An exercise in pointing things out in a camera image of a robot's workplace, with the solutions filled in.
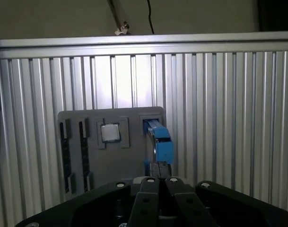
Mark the silver CPU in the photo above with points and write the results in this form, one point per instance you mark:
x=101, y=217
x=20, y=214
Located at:
x=110, y=132

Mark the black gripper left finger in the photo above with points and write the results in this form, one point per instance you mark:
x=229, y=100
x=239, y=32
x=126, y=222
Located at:
x=146, y=203

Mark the grey parts rack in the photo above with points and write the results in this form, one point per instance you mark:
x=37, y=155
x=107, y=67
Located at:
x=115, y=160

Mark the hard disk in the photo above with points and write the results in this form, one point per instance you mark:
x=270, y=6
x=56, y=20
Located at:
x=163, y=146

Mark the metal rod white tape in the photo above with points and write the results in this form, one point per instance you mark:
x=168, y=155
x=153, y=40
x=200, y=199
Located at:
x=116, y=14

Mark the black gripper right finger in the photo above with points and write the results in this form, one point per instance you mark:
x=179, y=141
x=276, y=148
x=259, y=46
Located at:
x=191, y=208

